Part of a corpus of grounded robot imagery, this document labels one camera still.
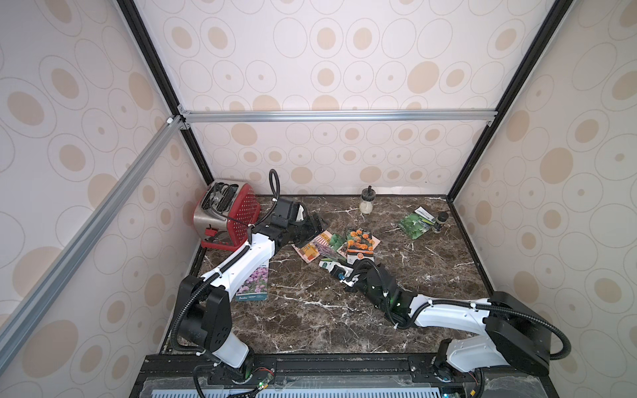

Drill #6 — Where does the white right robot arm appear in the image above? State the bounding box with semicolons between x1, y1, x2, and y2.
320;258;572;382

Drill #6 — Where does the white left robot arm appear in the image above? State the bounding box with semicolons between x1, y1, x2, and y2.
169;198;328;382

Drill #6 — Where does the green gourd seed packet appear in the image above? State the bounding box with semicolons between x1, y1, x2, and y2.
315;239;349;271

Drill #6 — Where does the small dark jar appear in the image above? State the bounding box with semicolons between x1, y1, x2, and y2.
432;212;449;233

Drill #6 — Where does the purple flower seed packet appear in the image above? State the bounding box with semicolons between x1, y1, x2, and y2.
234;264;270;302

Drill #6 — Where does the horizontal aluminium frame bar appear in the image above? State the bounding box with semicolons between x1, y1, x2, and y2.
182;109;498;124

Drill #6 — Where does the small glass bottle black cap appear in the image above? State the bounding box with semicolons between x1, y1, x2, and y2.
359;186;377;215

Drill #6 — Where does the orange marigold seed packet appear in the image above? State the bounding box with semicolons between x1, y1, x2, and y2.
343;228;380;265

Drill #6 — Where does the left aluminium frame bar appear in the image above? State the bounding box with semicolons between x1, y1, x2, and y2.
1;115;184;372

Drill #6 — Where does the red polka-dot toaster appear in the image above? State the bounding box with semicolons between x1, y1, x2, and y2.
192;180;260;251

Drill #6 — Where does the green vegetable seed packet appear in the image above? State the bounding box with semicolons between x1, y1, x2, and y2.
399;207;436;240

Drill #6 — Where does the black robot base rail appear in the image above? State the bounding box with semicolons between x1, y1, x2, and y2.
131;353;557;397

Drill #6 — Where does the pink sunflower shop seed packet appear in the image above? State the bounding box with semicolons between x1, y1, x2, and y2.
292;231;332;264

